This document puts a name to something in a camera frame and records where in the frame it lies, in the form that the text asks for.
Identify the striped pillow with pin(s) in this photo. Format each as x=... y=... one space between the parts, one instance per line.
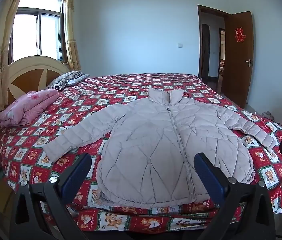
x=60 y=80

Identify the grey patterned pillow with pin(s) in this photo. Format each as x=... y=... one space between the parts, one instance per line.
x=79 y=78

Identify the dark wooden door frame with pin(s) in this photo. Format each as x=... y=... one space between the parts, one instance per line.
x=199 y=42

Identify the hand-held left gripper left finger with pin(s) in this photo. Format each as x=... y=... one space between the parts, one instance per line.
x=77 y=177

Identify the red printed bear bedspread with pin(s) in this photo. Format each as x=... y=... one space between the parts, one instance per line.
x=63 y=110

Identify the red paper door decoration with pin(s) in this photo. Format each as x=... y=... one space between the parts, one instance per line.
x=240 y=34

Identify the cream and brown headboard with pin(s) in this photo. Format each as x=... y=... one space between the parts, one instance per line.
x=30 y=77

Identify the wide yellow floral curtain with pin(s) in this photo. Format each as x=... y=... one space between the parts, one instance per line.
x=0 y=55

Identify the window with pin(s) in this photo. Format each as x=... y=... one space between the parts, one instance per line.
x=38 y=30

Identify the dark crumpled cloth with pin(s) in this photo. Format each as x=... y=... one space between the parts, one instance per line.
x=268 y=116

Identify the folded pink quilt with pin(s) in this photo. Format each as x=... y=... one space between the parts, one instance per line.
x=25 y=107

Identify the brown wooden door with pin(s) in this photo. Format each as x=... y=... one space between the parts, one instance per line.
x=238 y=75

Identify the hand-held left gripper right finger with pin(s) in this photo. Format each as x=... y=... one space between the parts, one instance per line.
x=208 y=177

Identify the pale pink puffer jacket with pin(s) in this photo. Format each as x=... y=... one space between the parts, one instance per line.
x=156 y=142

